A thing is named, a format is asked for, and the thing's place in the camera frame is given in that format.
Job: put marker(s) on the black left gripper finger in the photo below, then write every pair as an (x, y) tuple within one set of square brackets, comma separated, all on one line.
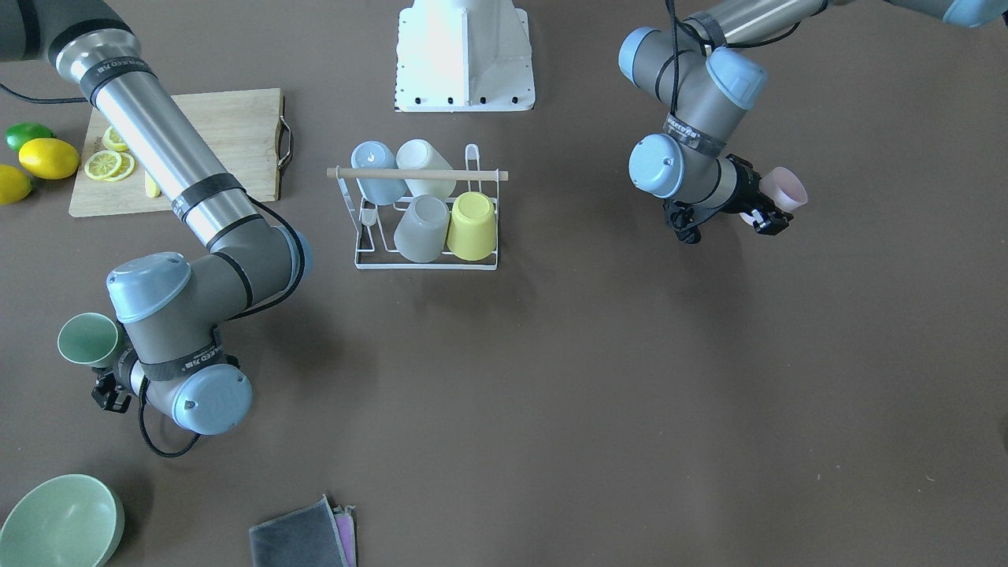
[(768, 219)]

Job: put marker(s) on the white wire cup rack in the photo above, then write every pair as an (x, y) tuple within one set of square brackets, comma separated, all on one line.
[(376, 196)]

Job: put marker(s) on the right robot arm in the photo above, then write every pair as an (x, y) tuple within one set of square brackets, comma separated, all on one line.
[(168, 306)]

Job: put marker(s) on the grey plastic cup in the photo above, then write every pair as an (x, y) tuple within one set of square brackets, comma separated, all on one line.
[(422, 231)]

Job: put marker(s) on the grey folded cloth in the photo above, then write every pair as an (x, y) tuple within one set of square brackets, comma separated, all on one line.
[(306, 537)]

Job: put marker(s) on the purple folded cloth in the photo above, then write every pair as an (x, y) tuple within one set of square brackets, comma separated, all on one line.
[(346, 534)]

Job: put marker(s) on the wooden cutting board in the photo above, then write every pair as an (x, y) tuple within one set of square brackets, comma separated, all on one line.
[(244, 129)]

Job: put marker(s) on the green ceramic bowl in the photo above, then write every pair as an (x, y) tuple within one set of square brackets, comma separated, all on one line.
[(71, 520)]

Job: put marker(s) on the pink plastic cup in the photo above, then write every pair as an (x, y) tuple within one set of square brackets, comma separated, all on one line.
[(780, 186)]

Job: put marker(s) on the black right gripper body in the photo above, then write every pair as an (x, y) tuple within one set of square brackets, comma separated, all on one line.
[(120, 367)]

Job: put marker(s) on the cream white plastic cup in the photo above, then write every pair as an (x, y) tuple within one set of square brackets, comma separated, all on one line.
[(420, 155)]

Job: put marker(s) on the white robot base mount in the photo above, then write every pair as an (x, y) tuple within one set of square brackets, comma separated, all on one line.
[(464, 57)]

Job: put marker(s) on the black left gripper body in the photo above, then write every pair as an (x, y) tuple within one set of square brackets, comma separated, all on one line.
[(746, 179)]

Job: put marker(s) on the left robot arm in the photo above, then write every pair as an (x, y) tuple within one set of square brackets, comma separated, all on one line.
[(696, 68)]

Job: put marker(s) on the lemon slice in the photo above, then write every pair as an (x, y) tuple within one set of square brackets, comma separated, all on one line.
[(112, 140), (126, 168), (103, 165)]

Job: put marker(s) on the green lime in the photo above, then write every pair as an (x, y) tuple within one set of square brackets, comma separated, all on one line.
[(16, 135)]

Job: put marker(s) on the green plastic cup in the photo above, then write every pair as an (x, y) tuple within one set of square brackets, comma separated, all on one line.
[(91, 339)]

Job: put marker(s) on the yellow plastic cup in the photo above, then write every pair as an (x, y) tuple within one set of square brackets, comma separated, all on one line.
[(473, 227)]

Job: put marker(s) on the whole yellow lemon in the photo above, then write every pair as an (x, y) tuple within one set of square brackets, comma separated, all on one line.
[(15, 185), (49, 159)]

